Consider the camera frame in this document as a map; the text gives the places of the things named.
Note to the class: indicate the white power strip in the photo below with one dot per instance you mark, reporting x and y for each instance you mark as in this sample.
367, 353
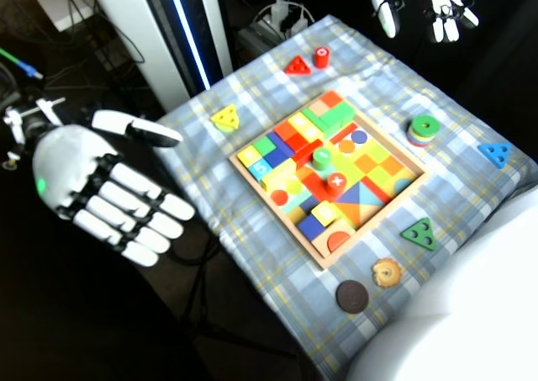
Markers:
278, 16

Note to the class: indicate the white cabinet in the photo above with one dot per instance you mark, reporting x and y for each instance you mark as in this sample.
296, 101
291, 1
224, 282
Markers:
63, 2

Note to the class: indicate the yellow triangle block with holes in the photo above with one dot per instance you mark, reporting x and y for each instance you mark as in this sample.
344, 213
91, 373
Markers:
226, 119

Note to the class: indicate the white column with blue light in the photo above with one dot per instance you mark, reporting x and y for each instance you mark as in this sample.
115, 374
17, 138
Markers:
138, 19

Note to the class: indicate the blue triangle block with holes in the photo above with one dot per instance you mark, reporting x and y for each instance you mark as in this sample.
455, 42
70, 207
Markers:
496, 154

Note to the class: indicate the green triangle block with holes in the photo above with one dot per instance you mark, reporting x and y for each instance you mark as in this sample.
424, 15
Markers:
420, 234

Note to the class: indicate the large white panel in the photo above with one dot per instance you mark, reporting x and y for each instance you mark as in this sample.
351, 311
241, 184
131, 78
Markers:
483, 305

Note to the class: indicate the tan toy cookie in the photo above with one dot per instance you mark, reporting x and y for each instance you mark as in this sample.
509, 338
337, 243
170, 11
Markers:
386, 273

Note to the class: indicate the red cylinder block with circle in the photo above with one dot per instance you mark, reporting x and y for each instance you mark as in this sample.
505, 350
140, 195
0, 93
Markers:
321, 57

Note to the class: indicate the stacked coloured rings toy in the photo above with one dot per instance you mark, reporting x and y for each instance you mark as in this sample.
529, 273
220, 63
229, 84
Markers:
423, 129

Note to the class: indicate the wooden block tray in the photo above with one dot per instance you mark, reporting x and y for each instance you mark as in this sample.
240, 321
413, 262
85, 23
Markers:
323, 260

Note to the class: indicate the yellow printed cube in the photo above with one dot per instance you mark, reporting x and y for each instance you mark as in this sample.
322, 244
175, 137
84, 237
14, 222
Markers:
249, 156
324, 212

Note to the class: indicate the blue plaid cloth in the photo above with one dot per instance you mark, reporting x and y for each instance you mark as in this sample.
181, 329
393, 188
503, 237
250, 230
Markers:
269, 82

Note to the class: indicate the red triangle block with holes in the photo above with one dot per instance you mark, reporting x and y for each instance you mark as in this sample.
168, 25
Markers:
298, 66

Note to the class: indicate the dark chocolate toy cookie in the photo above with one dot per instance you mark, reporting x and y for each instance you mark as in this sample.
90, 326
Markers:
352, 296

